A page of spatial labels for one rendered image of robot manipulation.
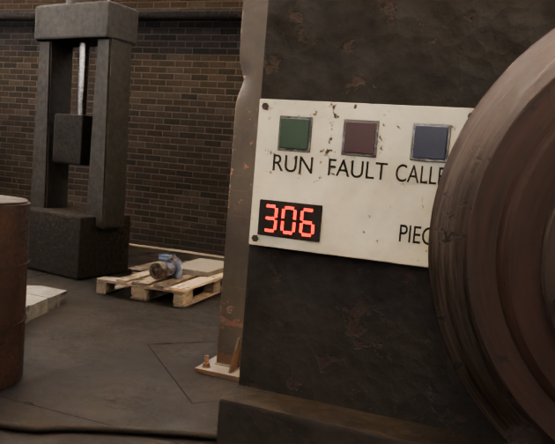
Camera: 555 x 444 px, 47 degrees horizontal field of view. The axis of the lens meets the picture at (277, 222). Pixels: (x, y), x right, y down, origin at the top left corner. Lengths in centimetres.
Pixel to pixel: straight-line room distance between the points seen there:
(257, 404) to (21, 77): 852
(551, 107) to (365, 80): 27
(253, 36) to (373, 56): 273
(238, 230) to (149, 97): 469
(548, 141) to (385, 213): 24
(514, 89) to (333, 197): 26
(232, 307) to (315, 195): 279
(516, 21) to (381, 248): 29
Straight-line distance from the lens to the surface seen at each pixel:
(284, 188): 78
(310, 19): 81
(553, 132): 57
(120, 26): 594
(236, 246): 346
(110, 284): 535
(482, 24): 77
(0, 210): 312
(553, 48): 61
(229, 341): 357
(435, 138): 73
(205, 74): 763
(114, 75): 586
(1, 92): 939
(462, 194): 60
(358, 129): 75
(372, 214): 75
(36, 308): 460
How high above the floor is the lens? 117
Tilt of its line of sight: 5 degrees down
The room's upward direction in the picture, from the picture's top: 5 degrees clockwise
